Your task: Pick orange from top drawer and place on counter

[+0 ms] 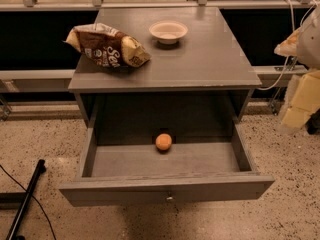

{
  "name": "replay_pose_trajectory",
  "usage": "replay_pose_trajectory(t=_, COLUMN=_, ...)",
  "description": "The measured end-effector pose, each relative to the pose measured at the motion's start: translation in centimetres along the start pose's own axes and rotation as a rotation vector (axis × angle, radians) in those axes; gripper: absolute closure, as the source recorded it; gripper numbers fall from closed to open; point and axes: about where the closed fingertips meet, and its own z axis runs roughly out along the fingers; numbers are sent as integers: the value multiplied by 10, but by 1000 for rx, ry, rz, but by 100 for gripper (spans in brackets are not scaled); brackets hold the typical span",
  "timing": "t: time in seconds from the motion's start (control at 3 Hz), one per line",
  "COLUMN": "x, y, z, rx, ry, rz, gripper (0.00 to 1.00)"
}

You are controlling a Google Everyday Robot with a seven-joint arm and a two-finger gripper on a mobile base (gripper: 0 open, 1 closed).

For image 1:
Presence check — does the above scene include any orange fruit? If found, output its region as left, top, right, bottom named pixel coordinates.
left=155, top=133, right=172, bottom=151

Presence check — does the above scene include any white cable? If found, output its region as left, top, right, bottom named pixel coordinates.
left=257, top=0, right=320, bottom=92

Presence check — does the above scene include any brown chip bag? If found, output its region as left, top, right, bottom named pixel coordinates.
left=65, top=23, right=151, bottom=68

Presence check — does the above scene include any white bowl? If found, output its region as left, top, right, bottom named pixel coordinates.
left=149, top=20, right=188, bottom=45

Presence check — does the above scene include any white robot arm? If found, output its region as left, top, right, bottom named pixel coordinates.
left=274, top=6, right=320, bottom=129

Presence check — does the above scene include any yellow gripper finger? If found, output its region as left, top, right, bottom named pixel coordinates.
left=280, top=70, right=320, bottom=129
left=274, top=29, right=300, bottom=57

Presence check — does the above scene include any grey cabinet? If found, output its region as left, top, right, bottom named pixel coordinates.
left=67, top=6, right=263, bottom=128

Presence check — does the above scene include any black metal stand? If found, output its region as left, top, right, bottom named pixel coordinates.
left=0, top=159, right=46, bottom=240

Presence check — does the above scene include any black floor cable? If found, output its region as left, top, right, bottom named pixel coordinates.
left=0, top=163, right=58, bottom=240

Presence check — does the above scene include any grey open drawer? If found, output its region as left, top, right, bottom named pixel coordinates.
left=59, top=123, right=274, bottom=206

